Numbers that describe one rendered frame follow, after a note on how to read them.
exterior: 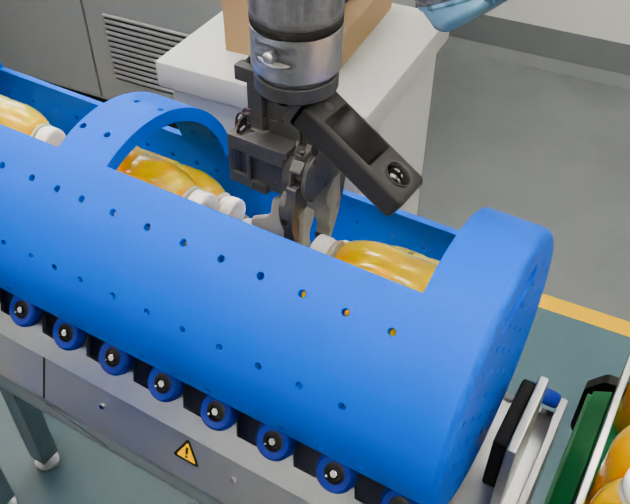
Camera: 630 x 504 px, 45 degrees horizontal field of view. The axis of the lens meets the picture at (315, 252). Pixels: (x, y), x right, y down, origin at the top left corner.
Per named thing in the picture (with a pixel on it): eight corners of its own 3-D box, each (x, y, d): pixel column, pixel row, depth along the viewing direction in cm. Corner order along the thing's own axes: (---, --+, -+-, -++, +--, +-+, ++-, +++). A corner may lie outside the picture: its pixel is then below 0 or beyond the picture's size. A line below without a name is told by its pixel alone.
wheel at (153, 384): (180, 356, 87) (170, 359, 85) (192, 394, 86) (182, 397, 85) (150, 368, 89) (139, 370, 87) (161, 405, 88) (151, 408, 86)
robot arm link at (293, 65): (360, 12, 60) (308, 56, 55) (357, 63, 64) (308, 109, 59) (281, -10, 63) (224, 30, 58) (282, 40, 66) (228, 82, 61)
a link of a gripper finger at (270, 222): (258, 254, 77) (264, 175, 72) (308, 275, 75) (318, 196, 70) (241, 268, 75) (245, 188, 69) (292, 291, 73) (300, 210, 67)
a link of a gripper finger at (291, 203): (298, 228, 73) (306, 148, 68) (314, 234, 72) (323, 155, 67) (272, 250, 70) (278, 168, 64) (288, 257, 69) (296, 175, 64)
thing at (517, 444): (505, 438, 85) (526, 369, 77) (526, 448, 84) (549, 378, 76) (472, 509, 79) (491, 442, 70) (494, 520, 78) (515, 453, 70)
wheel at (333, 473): (352, 442, 79) (345, 447, 77) (366, 485, 78) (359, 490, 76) (315, 453, 80) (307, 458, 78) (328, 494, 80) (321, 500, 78)
